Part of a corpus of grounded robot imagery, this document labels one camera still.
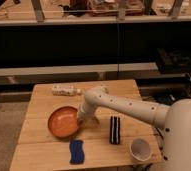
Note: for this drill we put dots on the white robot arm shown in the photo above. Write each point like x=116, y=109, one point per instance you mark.
x=174, y=120

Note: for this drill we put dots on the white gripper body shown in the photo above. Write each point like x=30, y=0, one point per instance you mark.
x=85, y=112

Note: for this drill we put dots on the black equipment on shelf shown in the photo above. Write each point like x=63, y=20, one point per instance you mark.
x=173, y=61

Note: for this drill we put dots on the white cup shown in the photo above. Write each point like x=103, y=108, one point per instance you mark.
x=140, y=150

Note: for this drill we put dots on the black white striped block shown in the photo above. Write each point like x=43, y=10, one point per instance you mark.
x=114, y=130

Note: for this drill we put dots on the white rectangular box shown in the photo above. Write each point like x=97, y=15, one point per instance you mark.
x=63, y=90

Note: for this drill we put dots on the blue sponge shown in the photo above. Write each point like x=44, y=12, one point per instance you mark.
x=77, y=152

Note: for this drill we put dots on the orange ceramic bowl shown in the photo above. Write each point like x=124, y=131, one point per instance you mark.
x=63, y=122

